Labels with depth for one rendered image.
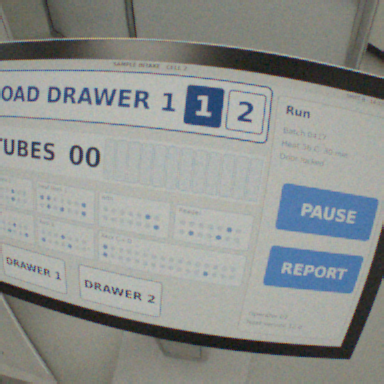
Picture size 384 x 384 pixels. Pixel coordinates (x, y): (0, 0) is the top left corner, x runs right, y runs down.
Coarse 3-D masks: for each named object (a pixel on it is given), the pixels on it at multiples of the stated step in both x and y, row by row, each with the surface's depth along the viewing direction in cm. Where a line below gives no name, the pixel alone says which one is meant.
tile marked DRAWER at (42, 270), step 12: (12, 252) 42; (24, 252) 42; (36, 252) 42; (12, 264) 43; (24, 264) 43; (36, 264) 42; (48, 264) 42; (60, 264) 41; (12, 276) 43; (24, 276) 43; (36, 276) 43; (48, 276) 42; (60, 276) 42; (48, 288) 43; (60, 288) 43
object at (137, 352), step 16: (128, 336) 131; (144, 336) 131; (128, 352) 128; (144, 352) 128; (160, 352) 127; (176, 352) 116; (192, 352) 110; (208, 352) 121; (224, 352) 127; (240, 352) 127; (128, 368) 124; (144, 368) 124; (160, 368) 124; (176, 368) 124; (192, 368) 124; (208, 368) 124; (224, 368) 124; (240, 368) 124
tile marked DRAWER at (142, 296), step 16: (80, 272) 41; (96, 272) 41; (112, 272) 41; (80, 288) 42; (96, 288) 42; (112, 288) 41; (128, 288) 41; (144, 288) 40; (160, 288) 40; (112, 304) 42; (128, 304) 41; (144, 304) 41; (160, 304) 41
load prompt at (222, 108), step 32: (0, 96) 37; (32, 96) 36; (64, 96) 36; (96, 96) 36; (128, 96) 35; (160, 96) 35; (192, 96) 34; (224, 96) 34; (256, 96) 33; (160, 128) 35; (192, 128) 35; (224, 128) 35; (256, 128) 34
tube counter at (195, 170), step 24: (72, 144) 37; (96, 144) 37; (120, 144) 36; (144, 144) 36; (168, 144) 36; (72, 168) 38; (96, 168) 38; (120, 168) 37; (144, 168) 37; (168, 168) 36; (192, 168) 36; (216, 168) 36; (240, 168) 35; (192, 192) 37; (216, 192) 36; (240, 192) 36
